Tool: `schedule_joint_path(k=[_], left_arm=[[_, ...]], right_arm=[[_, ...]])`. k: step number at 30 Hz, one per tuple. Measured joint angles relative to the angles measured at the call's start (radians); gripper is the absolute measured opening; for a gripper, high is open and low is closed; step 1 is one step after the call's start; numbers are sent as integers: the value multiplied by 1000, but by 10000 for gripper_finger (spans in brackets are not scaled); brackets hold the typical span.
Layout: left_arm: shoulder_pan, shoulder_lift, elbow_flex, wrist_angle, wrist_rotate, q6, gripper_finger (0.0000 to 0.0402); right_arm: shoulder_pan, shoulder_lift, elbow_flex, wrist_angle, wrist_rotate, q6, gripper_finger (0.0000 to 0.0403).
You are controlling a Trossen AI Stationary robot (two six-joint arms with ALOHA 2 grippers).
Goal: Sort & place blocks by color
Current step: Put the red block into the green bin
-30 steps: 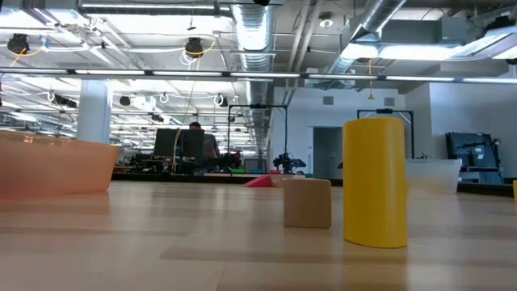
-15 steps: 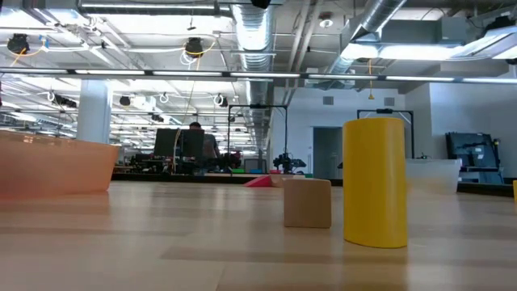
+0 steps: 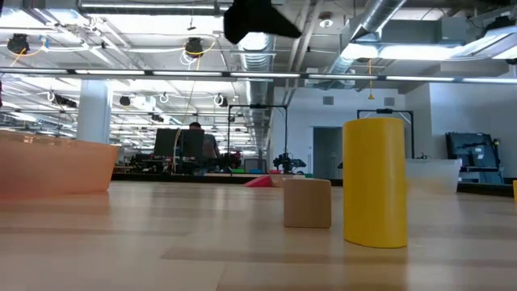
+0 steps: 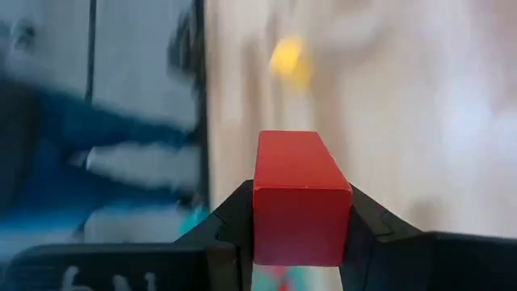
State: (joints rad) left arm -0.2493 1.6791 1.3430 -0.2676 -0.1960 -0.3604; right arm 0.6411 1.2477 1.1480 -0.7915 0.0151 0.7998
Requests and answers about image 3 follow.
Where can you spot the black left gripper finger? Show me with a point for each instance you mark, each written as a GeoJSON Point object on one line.
{"type": "Point", "coordinates": [254, 16]}

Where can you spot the small natural wood block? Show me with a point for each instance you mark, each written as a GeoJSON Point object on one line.
{"type": "Point", "coordinates": [276, 180]}

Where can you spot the red wedge block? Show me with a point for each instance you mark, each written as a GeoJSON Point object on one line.
{"type": "Point", "coordinates": [260, 182]}

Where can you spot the yellow cylinder block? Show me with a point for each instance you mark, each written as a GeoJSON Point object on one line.
{"type": "Point", "coordinates": [375, 182]}

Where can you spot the background black robot arm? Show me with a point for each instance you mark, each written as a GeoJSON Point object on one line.
{"type": "Point", "coordinates": [287, 161]}

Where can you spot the round ceiling sensor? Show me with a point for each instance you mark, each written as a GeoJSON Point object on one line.
{"type": "Point", "coordinates": [326, 22]}

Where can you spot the person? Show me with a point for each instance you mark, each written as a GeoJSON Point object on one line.
{"type": "Point", "coordinates": [210, 145]}

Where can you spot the black computer monitor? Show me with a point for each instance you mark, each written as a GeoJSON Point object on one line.
{"type": "Point", "coordinates": [165, 143]}
{"type": "Point", "coordinates": [193, 143]}

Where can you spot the long ceiling light bar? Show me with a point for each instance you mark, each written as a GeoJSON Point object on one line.
{"type": "Point", "coordinates": [121, 72]}

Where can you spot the grey door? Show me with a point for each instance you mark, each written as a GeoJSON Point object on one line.
{"type": "Point", "coordinates": [326, 153]}

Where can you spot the white building column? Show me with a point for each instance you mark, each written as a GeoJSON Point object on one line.
{"type": "Point", "coordinates": [93, 113]}

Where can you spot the clear plastic bin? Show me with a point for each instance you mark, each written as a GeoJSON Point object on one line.
{"type": "Point", "coordinates": [434, 178]}

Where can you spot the orange plastic bin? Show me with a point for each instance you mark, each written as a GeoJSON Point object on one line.
{"type": "Point", "coordinates": [52, 169]}

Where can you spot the black monitor cart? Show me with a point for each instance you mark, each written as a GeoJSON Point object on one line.
{"type": "Point", "coordinates": [470, 149]}

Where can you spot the silver ventilation duct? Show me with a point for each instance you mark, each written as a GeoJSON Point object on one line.
{"type": "Point", "coordinates": [379, 12]}
{"type": "Point", "coordinates": [258, 81]}

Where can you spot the black gantry frame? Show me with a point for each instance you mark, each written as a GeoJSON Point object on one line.
{"type": "Point", "coordinates": [383, 110]}
{"type": "Point", "coordinates": [258, 106]}

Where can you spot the black table edge rail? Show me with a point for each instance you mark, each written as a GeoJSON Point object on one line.
{"type": "Point", "coordinates": [169, 178]}

